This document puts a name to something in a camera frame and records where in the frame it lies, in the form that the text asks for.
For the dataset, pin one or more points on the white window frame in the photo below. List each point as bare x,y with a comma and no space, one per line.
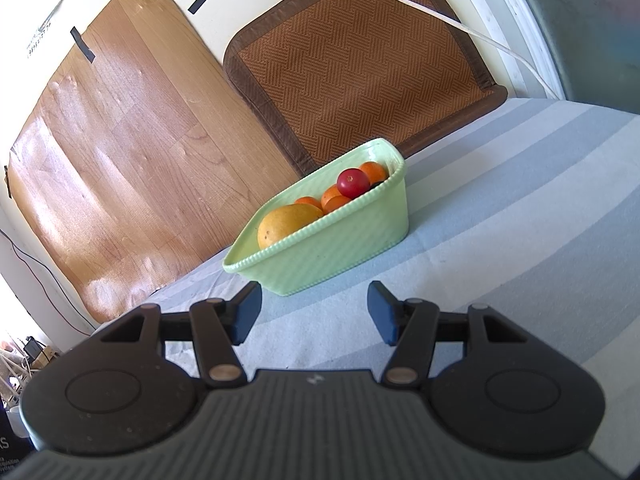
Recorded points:
522,25

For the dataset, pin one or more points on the white mug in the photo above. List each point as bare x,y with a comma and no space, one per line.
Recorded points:
16,419

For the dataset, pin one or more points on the red plum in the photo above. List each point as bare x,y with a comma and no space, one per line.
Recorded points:
353,182

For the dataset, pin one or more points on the orange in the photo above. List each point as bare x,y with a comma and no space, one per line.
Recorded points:
309,202
375,171
332,202

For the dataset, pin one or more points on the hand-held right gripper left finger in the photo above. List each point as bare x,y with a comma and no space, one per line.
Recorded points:
246,310

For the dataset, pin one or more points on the yellow mango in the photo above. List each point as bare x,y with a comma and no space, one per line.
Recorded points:
285,225

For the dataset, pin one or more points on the brown woven mat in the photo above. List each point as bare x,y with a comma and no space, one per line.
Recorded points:
365,60

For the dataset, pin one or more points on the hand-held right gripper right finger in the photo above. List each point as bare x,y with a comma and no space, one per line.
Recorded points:
382,312

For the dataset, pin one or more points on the striped bed sheet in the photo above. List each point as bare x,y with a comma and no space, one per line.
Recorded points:
500,240

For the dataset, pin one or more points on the wood pattern floor sheet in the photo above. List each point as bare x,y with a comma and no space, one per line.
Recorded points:
125,160

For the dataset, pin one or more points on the light green plastic basket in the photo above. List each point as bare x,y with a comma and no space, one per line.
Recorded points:
340,245

